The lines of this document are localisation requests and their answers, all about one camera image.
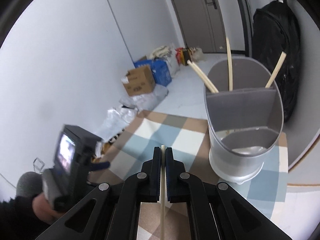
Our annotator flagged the wooden chopstick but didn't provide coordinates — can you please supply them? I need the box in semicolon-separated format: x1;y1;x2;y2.
160;145;166;240
187;60;219;93
265;51;287;88
226;36;233;92

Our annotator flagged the person's left hand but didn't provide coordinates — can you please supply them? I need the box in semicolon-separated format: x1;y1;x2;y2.
32;193;64;224

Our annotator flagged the checkered table mat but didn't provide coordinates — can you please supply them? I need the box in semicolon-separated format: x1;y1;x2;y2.
89;111;288;224

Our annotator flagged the clear plastic bag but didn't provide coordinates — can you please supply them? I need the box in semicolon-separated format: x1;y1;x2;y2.
95;107;137;142

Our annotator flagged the white utensil holder cup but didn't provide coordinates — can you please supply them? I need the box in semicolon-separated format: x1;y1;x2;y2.
204;56;284;184

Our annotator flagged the grey plastic parcel bag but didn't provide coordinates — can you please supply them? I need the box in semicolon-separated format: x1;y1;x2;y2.
119;85;169;112

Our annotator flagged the brown cardboard box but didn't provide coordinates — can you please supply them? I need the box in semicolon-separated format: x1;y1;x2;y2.
121;65;156;96

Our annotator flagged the blue cardboard box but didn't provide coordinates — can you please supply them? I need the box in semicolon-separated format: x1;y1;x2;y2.
133;59;172;87

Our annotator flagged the beige plastic bag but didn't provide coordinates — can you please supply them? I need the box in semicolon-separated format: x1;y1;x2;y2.
188;47;205;62

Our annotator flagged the black yellow paper bag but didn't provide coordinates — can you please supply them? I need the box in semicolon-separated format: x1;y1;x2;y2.
180;48;190;66

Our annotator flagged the cream cloth bundle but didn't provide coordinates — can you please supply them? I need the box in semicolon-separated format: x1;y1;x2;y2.
149;46;174;60

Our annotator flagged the black backpack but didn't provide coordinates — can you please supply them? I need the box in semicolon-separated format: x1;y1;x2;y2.
252;1;302;122

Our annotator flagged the grey door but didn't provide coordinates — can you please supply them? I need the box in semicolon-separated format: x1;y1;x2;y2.
171;0;227;53

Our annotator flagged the black metal rack frame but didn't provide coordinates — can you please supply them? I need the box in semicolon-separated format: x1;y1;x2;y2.
237;0;253;57

